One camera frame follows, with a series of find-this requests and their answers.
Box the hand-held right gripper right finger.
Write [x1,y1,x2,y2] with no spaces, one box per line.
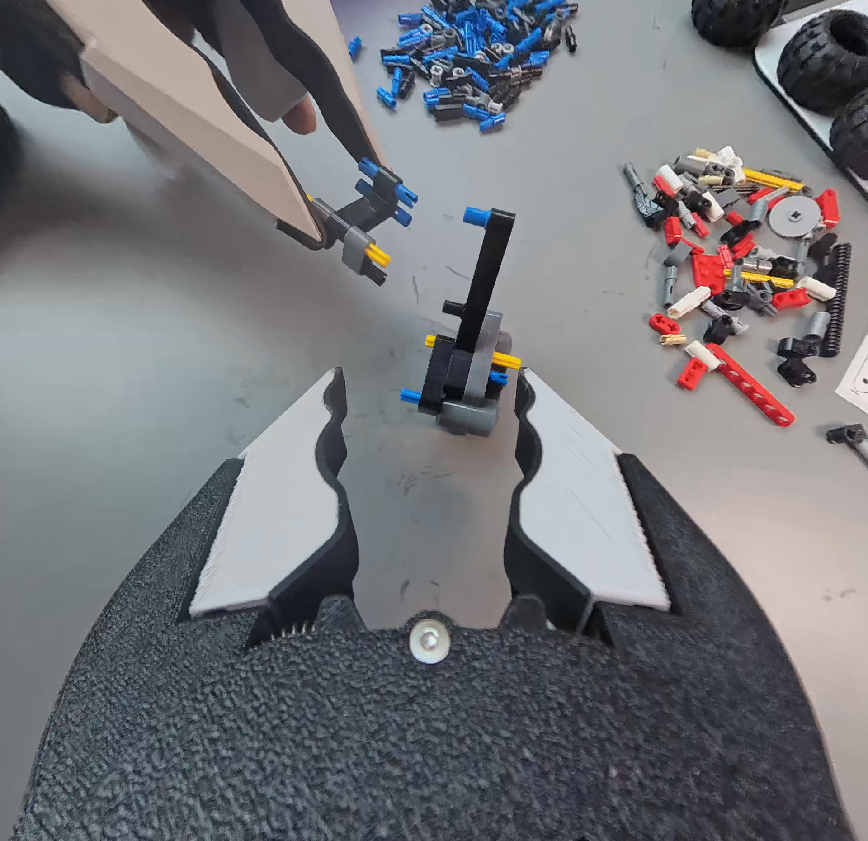
[504,368,672,633]

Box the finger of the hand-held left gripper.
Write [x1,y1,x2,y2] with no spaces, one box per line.
[268,0,386,174]
[20,0,325,250]

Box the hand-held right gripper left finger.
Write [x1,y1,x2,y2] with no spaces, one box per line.
[189,366,359,637]

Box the small black blue brick assembly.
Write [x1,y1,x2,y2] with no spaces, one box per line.
[308,156,419,287]

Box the black grey lever brick assembly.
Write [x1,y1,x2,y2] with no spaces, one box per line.
[399,205,523,438]

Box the grey desk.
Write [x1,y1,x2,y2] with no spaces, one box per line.
[0,0,868,788]

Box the person's left hand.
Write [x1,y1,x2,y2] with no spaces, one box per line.
[281,97,318,137]

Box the pile of blue black pins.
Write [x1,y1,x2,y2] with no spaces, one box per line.
[346,0,580,133]

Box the red perforated beam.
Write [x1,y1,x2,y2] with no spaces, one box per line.
[705,342,796,427]

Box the black connector with grey axle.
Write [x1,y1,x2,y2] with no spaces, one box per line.
[827,424,868,465]

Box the pile of mixed brick pieces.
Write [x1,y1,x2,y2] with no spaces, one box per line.
[623,146,852,389]

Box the white sticker sheet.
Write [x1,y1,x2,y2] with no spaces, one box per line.
[835,332,868,411]

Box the grey round disc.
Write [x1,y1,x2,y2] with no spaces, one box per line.
[769,197,819,240]

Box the black toy tyre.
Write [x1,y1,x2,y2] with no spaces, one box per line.
[692,0,791,47]
[829,88,868,177]
[776,10,868,116]

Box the white flat tray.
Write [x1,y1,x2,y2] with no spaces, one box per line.
[753,10,868,201]

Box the black ribbed hose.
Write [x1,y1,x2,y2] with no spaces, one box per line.
[822,243,853,358]

